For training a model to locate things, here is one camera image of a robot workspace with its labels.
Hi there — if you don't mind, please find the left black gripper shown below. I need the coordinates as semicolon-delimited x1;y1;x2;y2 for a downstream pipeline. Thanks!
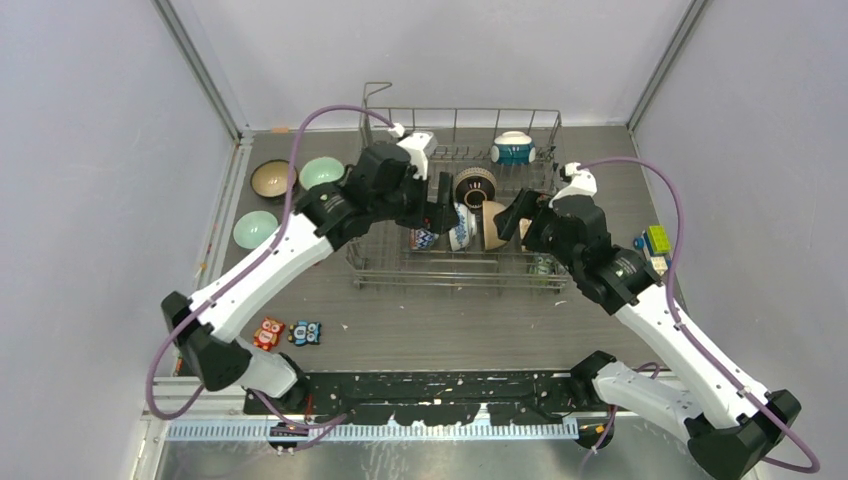
372;166;459;234

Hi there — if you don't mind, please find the beige deer bowl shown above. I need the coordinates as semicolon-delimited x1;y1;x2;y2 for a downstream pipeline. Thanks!
519;218;532;240

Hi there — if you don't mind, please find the blue floral white bowl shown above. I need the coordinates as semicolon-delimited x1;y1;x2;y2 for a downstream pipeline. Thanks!
448;202;477;251

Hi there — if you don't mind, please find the red blue zigzag bowl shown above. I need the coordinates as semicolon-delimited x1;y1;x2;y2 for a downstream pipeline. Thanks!
409;229;440;251

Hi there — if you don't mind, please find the plain beige bowl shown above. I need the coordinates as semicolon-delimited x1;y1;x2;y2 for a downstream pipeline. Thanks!
481;200;507;251

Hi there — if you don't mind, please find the grey wire dish rack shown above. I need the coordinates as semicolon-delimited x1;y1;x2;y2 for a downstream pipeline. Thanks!
346;81;568;292

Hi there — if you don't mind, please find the celadon green bowl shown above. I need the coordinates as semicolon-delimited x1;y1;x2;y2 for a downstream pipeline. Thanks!
232;210;279;250
299;156;345;190

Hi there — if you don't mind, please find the dark teal bowl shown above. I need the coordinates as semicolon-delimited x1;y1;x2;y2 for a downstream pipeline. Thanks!
250;159;299;200

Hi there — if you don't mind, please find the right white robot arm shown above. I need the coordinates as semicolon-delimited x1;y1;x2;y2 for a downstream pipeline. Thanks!
494;189;801;479

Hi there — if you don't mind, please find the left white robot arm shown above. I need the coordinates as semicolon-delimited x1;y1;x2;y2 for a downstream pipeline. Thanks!
161;132;458;414

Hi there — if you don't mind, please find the brown striped bowl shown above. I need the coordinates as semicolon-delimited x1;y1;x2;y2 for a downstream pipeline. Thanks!
453;167;498;210

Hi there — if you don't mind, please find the teal white bowl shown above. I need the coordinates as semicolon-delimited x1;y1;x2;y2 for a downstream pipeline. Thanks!
490;131;537;166

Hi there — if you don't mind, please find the green owl puzzle piece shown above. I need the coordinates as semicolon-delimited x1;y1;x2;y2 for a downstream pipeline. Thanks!
528;255;557;276

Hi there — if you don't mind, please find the toy block car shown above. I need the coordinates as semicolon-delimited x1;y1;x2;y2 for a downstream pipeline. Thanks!
633;225;672;276

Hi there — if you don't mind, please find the blue owl puzzle piece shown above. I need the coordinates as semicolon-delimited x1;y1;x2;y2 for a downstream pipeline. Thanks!
287;320;321;347

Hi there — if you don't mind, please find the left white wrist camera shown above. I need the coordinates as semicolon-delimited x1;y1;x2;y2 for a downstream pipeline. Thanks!
387;123;438;180

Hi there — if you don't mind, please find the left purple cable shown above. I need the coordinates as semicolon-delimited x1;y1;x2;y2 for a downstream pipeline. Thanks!
144;104;407;453

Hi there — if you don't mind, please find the purple cable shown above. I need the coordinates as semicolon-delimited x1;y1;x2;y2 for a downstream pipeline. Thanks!
144;104;407;453
563;156;821;476

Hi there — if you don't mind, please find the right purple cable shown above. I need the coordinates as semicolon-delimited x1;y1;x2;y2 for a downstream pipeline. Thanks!
563;156;821;476

